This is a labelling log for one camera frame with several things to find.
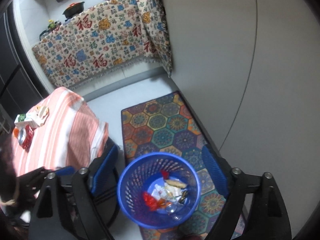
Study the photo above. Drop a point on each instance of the colourful hexagon pattern mat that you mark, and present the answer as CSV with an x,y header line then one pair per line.
x,y
160,127

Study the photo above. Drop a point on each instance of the white cabinet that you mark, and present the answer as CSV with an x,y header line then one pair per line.
x,y
212,55

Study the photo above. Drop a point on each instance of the beige snack packet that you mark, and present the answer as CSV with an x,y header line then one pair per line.
x,y
176,183

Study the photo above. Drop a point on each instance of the green yellow small object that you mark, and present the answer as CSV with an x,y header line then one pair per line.
x,y
51,24

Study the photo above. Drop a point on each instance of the white wrapper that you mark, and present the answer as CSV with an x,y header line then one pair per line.
x,y
162,192

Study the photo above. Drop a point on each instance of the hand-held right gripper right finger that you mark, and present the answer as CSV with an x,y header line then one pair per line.
x,y
215,172

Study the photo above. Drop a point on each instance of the crushed red can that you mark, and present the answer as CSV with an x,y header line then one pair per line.
x,y
27,140

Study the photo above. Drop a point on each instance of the dark shiny wrapper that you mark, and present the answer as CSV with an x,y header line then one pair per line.
x,y
184,196

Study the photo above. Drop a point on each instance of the red gold-print wrapper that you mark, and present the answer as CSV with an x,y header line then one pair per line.
x,y
165,173

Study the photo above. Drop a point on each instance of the blue plastic basket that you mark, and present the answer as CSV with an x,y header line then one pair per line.
x,y
125,187

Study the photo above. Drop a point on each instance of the red plastic bag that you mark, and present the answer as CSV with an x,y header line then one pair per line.
x,y
148,200

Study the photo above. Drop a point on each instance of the floral paper box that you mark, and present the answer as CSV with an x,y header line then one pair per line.
x,y
43,112

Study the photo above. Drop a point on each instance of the white carton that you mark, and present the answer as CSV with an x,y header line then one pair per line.
x,y
23,120

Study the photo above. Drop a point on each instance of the orange wrapper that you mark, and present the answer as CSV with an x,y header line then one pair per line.
x,y
15,131

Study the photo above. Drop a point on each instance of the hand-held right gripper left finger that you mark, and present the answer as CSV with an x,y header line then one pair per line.
x,y
106,170

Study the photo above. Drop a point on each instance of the dark cabinet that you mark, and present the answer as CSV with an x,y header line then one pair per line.
x,y
15,80

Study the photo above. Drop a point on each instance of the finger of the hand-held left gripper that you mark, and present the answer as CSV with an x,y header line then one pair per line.
x,y
65,171

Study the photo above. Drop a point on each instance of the black clay pot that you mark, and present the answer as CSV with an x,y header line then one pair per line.
x,y
73,10

